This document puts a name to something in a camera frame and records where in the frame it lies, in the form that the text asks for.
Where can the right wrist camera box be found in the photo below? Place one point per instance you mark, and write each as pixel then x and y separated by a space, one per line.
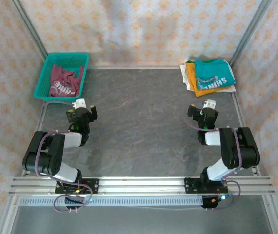
pixel 209 103

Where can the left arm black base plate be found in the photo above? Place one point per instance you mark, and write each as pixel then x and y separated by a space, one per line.
pixel 93 186

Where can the teal plastic basket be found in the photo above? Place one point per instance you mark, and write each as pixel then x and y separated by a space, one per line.
pixel 44 87

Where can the orange t-shirt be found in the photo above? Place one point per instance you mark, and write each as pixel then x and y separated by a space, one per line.
pixel 191 75

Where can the stack of folded t-shirts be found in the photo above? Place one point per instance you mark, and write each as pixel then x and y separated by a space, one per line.
pixel 184 73

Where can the aluminium mounting rail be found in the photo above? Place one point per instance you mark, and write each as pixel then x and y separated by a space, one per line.
pixel 141 185

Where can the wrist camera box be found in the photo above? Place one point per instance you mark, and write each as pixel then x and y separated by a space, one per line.
pixel 209 103
pixel 79 103

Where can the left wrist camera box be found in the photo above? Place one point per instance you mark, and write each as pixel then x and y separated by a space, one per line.
pixel 79 103

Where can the aluminium frame post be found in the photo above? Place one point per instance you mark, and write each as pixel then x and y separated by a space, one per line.
pixel 250 29
pixel 30 29

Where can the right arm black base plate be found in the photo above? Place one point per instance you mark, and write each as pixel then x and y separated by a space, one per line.
pixel 190 185

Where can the green t-shirt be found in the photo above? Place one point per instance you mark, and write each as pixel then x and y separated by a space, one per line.
pixel 211 61

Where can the maroon t-shirt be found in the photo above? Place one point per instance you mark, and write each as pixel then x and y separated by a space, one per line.
pixel 64 83

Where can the aluminium frame leg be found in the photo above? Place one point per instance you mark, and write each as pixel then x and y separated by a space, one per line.
pixel 7 214
pixel 273 214

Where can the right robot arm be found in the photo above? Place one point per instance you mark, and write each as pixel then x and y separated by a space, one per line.
pixel 241 151

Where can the teal printed t-shirt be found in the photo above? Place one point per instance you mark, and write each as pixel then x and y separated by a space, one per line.
pixel 212 73

